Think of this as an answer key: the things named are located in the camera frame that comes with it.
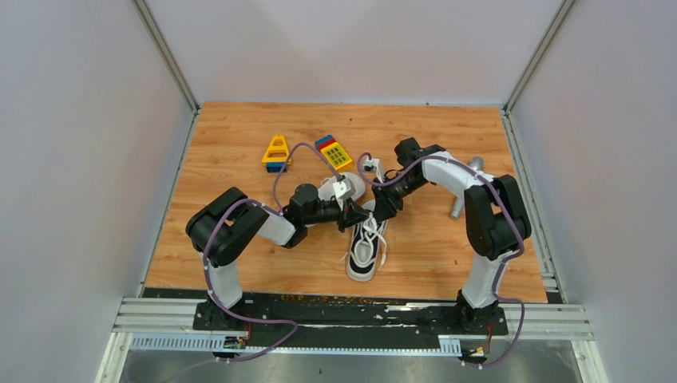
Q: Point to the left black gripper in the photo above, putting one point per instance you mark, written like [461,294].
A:
[350,215]

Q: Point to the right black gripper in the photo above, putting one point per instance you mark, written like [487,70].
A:
[386,205]

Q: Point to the white shoelace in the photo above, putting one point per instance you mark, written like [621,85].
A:
[368,245]

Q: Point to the black white sneaker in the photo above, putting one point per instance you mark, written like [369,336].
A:
[364,275]

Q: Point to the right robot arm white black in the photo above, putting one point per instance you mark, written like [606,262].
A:
[496,220]

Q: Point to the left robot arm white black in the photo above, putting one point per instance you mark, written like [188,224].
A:
[222,230]

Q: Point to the white shoe upside down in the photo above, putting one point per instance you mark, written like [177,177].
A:
[325,192]

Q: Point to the yellow triangle toy block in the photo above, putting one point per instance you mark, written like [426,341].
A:
[276,155]

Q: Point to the colourful toy block stack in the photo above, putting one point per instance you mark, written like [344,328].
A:
[334,153]

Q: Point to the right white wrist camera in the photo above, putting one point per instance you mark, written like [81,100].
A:
[373,165]

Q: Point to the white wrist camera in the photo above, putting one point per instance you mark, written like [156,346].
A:
[344,188]
[373,165]

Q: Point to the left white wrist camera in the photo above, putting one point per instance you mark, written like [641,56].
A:
[344,188]

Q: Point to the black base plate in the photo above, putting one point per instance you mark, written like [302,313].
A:
[327,322]

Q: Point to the aluminium frame rail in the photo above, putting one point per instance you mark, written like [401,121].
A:
[156,315]

